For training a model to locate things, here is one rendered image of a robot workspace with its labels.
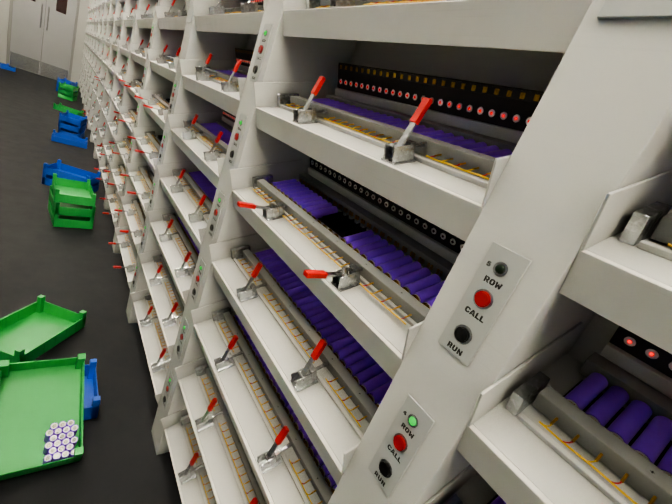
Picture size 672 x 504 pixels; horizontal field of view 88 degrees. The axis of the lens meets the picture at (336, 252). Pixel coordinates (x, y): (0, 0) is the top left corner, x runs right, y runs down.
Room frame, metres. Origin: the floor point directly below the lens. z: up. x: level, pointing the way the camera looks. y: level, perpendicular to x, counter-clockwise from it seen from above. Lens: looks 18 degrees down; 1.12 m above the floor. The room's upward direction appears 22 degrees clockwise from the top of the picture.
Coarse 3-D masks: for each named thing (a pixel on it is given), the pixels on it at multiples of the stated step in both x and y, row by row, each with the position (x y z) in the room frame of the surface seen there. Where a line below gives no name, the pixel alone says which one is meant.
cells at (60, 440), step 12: (72, 420) 0.74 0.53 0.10; (48, 432) 0.69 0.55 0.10; (60, 432) 0.70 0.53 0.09; (72, 432) 0.72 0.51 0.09; (48, 444) 0.67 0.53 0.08; (60, 444) 0.68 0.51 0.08; (72, 444) 0.70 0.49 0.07; (48, 456) 0.65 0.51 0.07; (60, 456) 0.67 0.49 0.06; (72, 456) 0.68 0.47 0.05
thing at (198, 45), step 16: (224, 0) 1.38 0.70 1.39; (240, 0) 1.42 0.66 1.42; (192, 32) 1.33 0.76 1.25; (208, 32) 1.36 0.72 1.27; (192, 48) 1.34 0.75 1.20; (208, 48) 1.37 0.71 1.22; (224, 48) 1.41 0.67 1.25; (176, 96) 1.33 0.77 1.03; (192, 96) 1.36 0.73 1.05; (176, 112) 1.33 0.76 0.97; (192, 112) 1.37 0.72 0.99; (176, 160) 1.36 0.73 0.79; (160, 192) 1.33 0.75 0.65; (160, 208) 1.34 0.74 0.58; (144, 224) 1.39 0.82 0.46; (144, 288) 1.35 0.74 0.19; (128, 304) 1.38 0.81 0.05; (128, 320) 1.33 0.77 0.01
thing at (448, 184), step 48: (288, 96) 0.84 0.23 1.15; (336, 96) 0.88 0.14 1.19; (384, 96) 0.77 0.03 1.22; (432, 96) 0.67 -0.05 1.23; (480, 96) 0.60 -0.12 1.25; (528, 96) 0.54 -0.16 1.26; (288, 144) 0.70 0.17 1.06; (336, 144) 0.57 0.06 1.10; (384, 144) 0.56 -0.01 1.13; (432, 144) 0.52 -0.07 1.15; (480, 144) 0.55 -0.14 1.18; (384, 192) 0.48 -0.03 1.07; (432, 192) 0.42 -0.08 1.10; (480, 192) 0.41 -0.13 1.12
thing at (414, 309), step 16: (256, 192) 0.79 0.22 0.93; (272, 192) 0.76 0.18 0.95; (288, 208) 0.70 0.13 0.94; (304, 224) 0.65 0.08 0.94; (320, 224) 0.63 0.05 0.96; (320, 240) 0.61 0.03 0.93; (336, 240) 0.58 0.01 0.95; (352, 256) 0.54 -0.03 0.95; (368, 272) 0.50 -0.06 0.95; (384, 288) 0.47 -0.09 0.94; (400, 288) 0.47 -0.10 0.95; (400, 304) 0.45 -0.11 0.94; (416, 304) 0.44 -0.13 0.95; (416, 320) 0.43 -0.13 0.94
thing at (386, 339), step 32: (352, 192) 0.76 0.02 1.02; (256, 224) 0.71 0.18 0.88; (288, 224) 0.67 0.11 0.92; (288, 256) 0.59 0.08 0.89; (320, 256) 0.57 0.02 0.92; (448, 256) 0.56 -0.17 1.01; (320, 288) 0.51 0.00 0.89; (352, 288) 0.49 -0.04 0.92; (352, 320) 0.44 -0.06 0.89; (384, 320) 0.43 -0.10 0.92; (384, 352) 0.39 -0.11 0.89
